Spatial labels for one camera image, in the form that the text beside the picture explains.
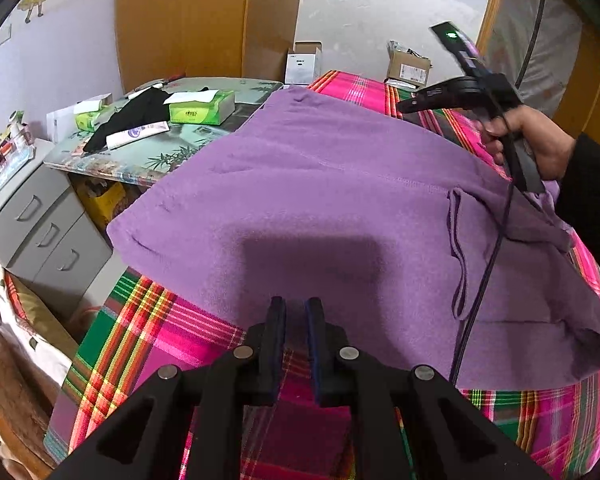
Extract clear plastic door curtain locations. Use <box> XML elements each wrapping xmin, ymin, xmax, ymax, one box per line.
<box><xmin>485</xmin><ymin>0</ymin><xmax>586</xmax><ymax>136</ymax></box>

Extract bamboo print folding table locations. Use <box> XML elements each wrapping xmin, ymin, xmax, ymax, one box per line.
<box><xmin>44</xmin><ymin>77</ymin><xmax>286</xmax><ymax>186</ymax></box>

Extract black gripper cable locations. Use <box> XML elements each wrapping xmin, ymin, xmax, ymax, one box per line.
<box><xmin>447</xmin><ymin>180</ymin><xmax>513</xmax><ymax>386</ymax></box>

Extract black cloth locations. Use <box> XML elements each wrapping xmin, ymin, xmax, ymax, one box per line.
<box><xmin>82</xmin><ymin>86</ymin><xmax>173</xmax><ymax>153</ymax></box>

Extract tray of cosmetics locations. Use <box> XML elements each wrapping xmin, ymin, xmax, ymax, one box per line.
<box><xmin>0</xmin><ymin>110</ymin><xmax>36</xmax><ymax>196</ymax></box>

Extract wooden door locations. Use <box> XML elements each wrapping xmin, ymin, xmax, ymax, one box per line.
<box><xmin>555</xmin><ymin>25</ymin><xmax>600</xmax><ymax>161</ymax></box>

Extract person's right hand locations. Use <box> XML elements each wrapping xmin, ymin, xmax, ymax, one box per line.
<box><xmin>480</xmin><ymin>104</ymin><xmax>578</xmax><ymax>183</ymax></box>

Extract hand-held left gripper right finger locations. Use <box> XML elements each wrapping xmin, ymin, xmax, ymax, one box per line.
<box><xmin>306</xmin><ymin>298</ymin><xmax>553</xmax><ymax>480</ymax></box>

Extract wooden door frame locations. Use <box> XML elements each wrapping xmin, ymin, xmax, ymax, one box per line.
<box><xmin>475</xmin><ymin>0</ymin><xmax>511</xmax><ymax>51</ymax></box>

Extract small green tissue box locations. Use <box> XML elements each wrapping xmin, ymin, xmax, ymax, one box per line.
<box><xmin>75</xmin><ymin>94</ymin><xmax>115</xmax><ymax>133</ymax></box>

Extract wooden wardrobe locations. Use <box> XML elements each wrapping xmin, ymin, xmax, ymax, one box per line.
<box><xmin>115</xmin><ymin>0</ymin><xmax>306</xmax><ymax>93</ymax></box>

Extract white box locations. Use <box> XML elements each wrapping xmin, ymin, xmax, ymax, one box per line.
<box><xmin>285</xmin><ymin>42</ymin><xmax>323</xmax><ymax>86</ymax></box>

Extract yellow bag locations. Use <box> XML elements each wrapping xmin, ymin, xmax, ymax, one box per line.
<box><xmin>75</xmin><ymin>180</ymin><xmax>131</xmax><ymax>231</ymax></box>

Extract pink green plaid bed sheet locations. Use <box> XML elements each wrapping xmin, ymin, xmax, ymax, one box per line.
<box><xmin>45</xmin><ymin>70</ymin><xmax>600</xmax><ymax>480</ymax></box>

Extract large green tissue box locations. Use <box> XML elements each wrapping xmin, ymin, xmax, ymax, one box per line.
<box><xmin>164</xmin><ymin>90</ymin><xmax>236</xmax><ymax>126</ymax></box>

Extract person's right forearm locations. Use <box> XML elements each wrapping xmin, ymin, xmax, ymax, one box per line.
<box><xmin>555</xmin><ymin>132</ymin><xmax>600</xmax><ymax>321</ymax></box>

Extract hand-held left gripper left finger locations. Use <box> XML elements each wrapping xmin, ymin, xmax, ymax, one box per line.
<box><xmin>45</xmin><ymin>296</ymin><xmax>287</xmax><ymax>480</ymax></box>

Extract brown cardboard box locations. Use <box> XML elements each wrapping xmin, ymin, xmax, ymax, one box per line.
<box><xmin>385</xmin><ymin>40</ymin><xmax>433</xmax><ymax>88</ymax></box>

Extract white paper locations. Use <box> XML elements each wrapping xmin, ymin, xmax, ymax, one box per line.
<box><xmin>46</xmin><ymin>102</ymin><xmax>81</xmax><ymax>143</ymax></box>

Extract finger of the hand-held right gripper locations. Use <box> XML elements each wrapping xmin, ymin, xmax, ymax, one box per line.
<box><xmin>396</xmin><ymin>76</ymin><xmax>482</xmax><ymax>114</ymax></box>

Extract brown fuzzy blanket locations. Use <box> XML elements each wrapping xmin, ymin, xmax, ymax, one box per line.
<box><xmin>0</xmin><ymin>325</ymin><xmax>56</xmax><ymax>480</ymax></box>

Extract grey drawer cabinet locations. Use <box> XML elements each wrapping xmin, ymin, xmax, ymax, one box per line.
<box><xmin>0</xmin><ymin>137</ymin><xmax>113</xmax><ymax>306</ymax></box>

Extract white patterned quilt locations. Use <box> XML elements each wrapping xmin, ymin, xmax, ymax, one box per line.
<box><xmin>0</xmin><ymin>255</ymin><xmax>81</xmax><ymax>376</ymax></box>

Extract white tube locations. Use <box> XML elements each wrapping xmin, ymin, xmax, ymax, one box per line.
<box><xmin>105</xmin><ymin>121</ymin><xmax>171</xmax><ymax>150</ymax></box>

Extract purple fleece pants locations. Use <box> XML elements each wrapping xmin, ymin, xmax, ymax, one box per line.
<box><xmin>105</xmin><ymin>85</ymin><xmax>600</xmax><ymax>391</ymax></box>

